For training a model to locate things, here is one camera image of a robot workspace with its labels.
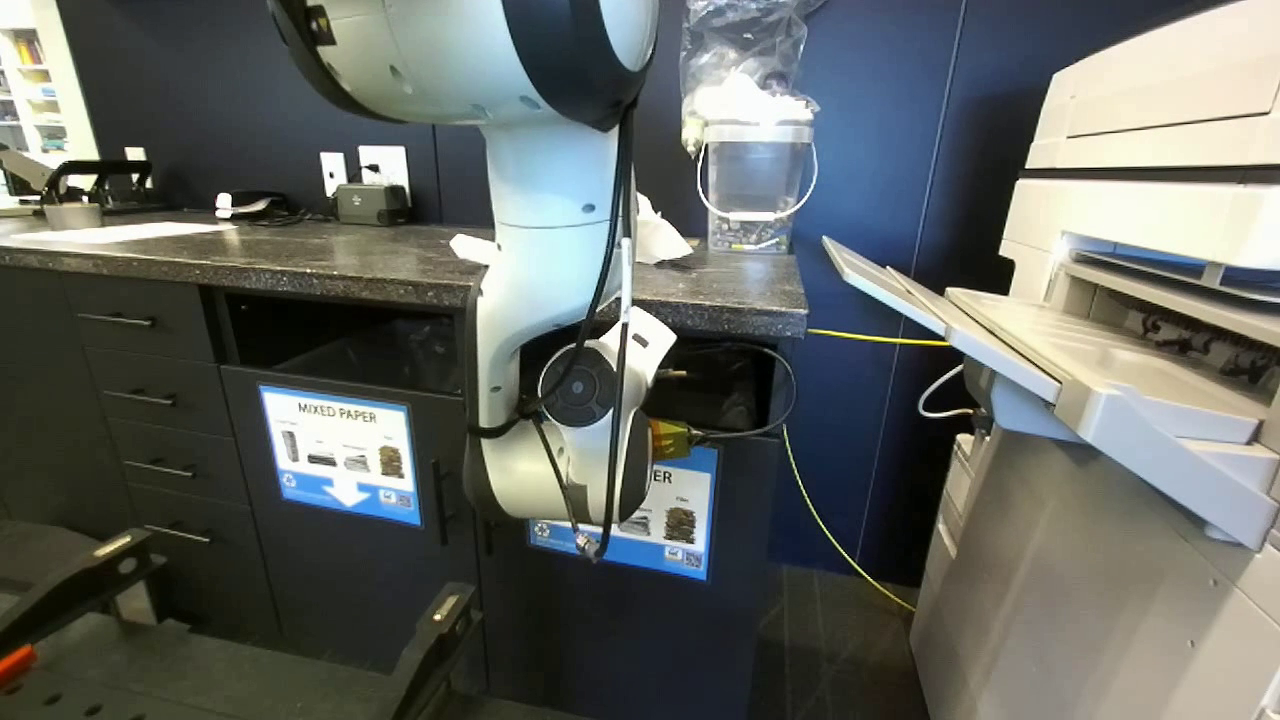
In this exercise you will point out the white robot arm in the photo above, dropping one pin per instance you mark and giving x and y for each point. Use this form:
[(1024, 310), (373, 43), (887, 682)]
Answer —
[(546, 200)]

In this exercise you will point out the black bin liner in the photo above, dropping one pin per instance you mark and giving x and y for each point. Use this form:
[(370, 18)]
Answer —
[(725, 393), (386, 357)]

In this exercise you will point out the orange yellow wrist attachment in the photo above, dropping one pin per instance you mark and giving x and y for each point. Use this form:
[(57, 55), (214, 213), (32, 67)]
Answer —
[(671, 442)]

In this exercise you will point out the mixed paper label up arrow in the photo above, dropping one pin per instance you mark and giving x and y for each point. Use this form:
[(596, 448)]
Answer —
[(681, 523)]

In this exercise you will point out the white crumpled wad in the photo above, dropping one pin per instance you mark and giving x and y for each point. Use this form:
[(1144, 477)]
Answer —
[(744, 100)]

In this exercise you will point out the dark cabinet door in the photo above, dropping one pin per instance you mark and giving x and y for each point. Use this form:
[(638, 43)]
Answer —
[(345, 587), (601, 642)]

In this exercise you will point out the black power adapter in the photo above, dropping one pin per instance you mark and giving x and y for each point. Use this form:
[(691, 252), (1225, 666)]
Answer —
[(370, 205)]

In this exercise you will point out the mixed paper label down arrow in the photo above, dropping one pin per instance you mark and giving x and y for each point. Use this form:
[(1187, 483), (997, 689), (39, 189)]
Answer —
[(340, 452)]

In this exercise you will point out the clear plastic bag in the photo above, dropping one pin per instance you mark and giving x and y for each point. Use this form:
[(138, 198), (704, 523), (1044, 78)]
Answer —
[(744, 43)]

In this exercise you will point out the grey printer side tray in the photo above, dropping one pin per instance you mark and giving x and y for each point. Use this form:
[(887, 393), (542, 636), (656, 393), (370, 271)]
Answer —
[(1135, 386)]

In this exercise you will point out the grey office printer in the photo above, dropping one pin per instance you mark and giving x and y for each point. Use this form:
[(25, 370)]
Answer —
[(1092, 603)]

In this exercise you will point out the white flat paper sheet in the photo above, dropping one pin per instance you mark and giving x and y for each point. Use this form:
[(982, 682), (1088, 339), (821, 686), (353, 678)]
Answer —
[(107, 233)]

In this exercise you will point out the dark cabinet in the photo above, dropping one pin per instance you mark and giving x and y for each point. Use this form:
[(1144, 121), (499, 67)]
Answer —
[(82, 361)]

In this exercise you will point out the black work platform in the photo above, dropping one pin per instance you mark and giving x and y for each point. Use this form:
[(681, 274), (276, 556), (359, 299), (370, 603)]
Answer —
[(175, 682)]

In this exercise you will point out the black paper punch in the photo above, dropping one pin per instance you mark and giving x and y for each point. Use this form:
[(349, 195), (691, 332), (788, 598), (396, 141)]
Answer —
[(94, 185)]

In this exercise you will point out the black clamp orange tip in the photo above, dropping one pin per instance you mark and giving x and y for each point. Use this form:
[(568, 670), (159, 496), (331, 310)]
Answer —
[(74, 587)]

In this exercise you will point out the white display shelf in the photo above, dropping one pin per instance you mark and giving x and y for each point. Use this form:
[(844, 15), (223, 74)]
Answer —
[(43, 93)]

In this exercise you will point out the wide white wall outlet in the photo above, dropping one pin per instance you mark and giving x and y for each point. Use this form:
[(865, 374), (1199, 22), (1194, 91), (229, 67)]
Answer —
[(386, 160)]

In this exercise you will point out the black clamp bracket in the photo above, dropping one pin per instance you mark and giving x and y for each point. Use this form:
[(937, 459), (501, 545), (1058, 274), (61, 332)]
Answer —
[(432, 642)]

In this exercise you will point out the narrow white wall plate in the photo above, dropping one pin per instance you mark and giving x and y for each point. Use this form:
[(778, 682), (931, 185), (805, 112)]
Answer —
[(335, 172)]

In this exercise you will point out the small white wall plate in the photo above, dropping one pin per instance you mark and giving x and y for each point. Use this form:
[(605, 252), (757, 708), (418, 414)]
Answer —
[(138, 154)]

